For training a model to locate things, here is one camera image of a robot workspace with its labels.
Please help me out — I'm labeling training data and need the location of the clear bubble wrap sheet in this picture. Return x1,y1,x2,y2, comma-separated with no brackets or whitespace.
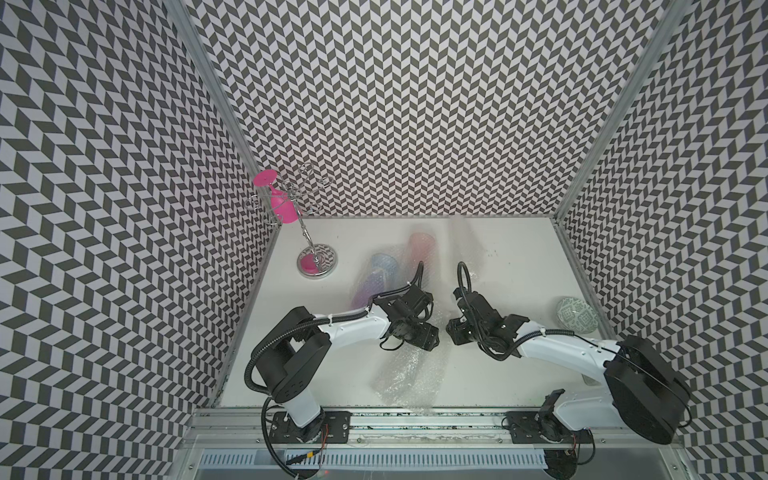
371,344,450,411

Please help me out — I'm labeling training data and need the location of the pink plastic wine glass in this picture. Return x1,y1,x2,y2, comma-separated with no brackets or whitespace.
253,169,299,224

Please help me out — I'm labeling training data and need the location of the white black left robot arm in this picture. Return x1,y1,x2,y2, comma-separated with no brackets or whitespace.
243,282,439,430

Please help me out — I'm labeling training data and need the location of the pink wrapped vase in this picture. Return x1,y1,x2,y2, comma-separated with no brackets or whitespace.
400,232,440,290

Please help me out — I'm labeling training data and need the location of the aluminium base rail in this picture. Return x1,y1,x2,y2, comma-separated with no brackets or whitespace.
181,407,657,449

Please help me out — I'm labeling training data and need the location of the blue purple wrapped vase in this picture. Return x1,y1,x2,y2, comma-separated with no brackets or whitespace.
351,252,399,309

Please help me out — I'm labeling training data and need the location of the green patterned bowl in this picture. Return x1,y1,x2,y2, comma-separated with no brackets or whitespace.
556,297,600,335

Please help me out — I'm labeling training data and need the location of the clear wrapped vase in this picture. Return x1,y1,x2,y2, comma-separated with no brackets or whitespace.
449,215,487,282

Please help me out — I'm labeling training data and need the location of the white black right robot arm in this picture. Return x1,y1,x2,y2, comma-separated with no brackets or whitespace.
446,287,691,445

